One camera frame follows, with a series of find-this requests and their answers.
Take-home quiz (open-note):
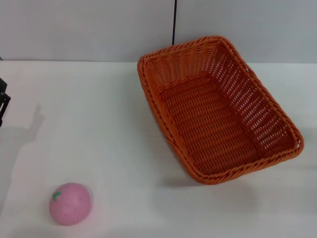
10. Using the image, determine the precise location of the orange woven plastic basket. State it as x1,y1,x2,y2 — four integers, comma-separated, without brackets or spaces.
137,35,305,185

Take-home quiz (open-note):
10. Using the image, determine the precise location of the black vertical wall strip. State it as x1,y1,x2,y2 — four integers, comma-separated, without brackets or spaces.
171,0,179,46

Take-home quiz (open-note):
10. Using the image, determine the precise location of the pink strawberry toy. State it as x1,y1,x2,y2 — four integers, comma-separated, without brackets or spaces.
49,182,94,226

